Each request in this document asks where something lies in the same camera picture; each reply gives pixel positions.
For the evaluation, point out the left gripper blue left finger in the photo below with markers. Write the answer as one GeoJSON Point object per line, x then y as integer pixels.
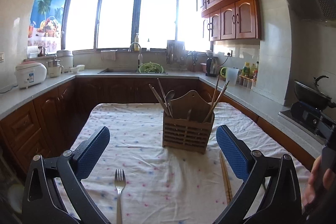
{"type": "Point", "coordinates": [42, 202]}

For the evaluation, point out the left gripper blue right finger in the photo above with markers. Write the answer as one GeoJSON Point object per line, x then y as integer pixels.
{"type": "Point", "coordinates": [270, 191]}

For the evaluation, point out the wooden chopstick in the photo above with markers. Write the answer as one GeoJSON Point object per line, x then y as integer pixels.
{"type": "Point", "coordinates": [215, 91]}
{"type": "Point", "coordinates": [216, 102]}
{"type": "Point", "coordinates": [226, 180]}

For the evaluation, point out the steel spoon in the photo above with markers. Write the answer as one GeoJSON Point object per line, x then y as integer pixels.
{"type": "Point", "coordinates": [170, 95]}

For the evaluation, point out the gas stove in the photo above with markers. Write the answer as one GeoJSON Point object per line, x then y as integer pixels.
{"type": "Point", "coordinates": [286, 114]}

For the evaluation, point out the black wok on stove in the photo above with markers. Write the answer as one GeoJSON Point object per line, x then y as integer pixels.
{"type": "Point", "coordinates": [311, 95]}

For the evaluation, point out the lower wooden cabinets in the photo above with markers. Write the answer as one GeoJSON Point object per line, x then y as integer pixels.
{"type": "Point", "coordinates": [47, 118]}

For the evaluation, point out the steel fork on left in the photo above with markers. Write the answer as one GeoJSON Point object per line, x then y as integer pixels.
{"type": "Point", "coordinates": [119, 183]}

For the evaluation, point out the yellow oil bottle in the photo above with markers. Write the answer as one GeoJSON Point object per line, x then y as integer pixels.
{"type": "Point", "coordinates": [246, 70]}

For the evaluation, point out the white plastic pitcher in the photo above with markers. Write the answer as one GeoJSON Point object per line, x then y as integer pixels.
{"type": "Point", "coordinates": [232, 75]}

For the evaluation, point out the wooden chopstick in holder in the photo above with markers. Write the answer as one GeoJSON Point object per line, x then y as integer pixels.
{"type": "Point", "coordinates": [215, 91]}

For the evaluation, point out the green mug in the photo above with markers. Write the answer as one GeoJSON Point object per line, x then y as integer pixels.
{"type": "Point", "coordinates": [223, 73]}

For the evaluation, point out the floral white tablecloth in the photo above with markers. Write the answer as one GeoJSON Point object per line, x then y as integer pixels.
{"type": "Point", "coordinates": [163, 184]}

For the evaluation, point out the wooden utensil holder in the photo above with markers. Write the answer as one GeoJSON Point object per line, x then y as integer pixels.
{"type": "Point", "coordinates": [192, 135]}

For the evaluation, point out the black electric kettle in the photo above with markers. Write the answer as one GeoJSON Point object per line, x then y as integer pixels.
{"type": "Point", "coordinates": [211, 67]}

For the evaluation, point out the white rice cooker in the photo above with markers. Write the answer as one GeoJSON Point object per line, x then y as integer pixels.
{"type": "Point", "coordinates": [30, 73]}

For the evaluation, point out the white blender jug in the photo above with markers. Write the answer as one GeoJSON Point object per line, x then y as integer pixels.
{"type": "Point", "coordinates": [55, 69]}

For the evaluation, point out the steel chopstick in holder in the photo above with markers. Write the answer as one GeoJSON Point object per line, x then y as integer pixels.
{"type": "Point", "coordinates": [164, 97]}

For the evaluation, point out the white electric pot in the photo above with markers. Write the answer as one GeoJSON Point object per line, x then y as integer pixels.
{"type": "Point", "coordinates": [66, 59]}

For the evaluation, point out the knife and utensil rack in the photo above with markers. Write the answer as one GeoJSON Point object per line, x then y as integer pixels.
{"type": "Point", "coordinates": [175, 52]}

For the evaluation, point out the green vegetable colander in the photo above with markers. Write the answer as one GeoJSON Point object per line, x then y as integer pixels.
{"type": "Point", "coordinates": [151, 68]}

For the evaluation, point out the tropical fruit poster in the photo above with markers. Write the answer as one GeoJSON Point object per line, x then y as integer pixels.
{"type": "Point", "coordinates": [45, 29]}

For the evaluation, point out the dish soap bottle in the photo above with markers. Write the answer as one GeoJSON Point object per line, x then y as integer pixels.
{"type": "Point", "coordinates": [136, 45]}

